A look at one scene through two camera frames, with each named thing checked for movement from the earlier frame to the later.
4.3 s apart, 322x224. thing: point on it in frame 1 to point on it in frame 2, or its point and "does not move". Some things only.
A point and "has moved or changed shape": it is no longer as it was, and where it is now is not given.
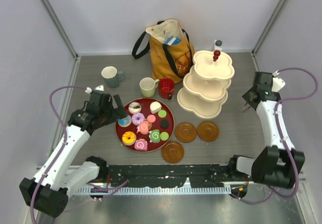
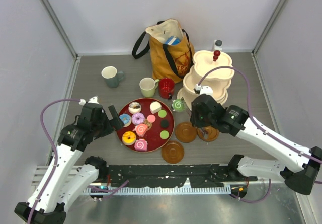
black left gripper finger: [121, 110] to [116, 122]
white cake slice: [155, 106] does not move
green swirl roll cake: [154, 136] to [178, 105]
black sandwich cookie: [164, 124] does not move
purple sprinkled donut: [137, 118] does not move
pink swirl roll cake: [144, 127] has moved or changed shape
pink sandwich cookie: [151, 118] does not move
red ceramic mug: [166, 87] does not move
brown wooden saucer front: [172, 152] does not move
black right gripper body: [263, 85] to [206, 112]
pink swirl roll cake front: [141, 145] does not move
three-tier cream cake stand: [206, 86] does not move
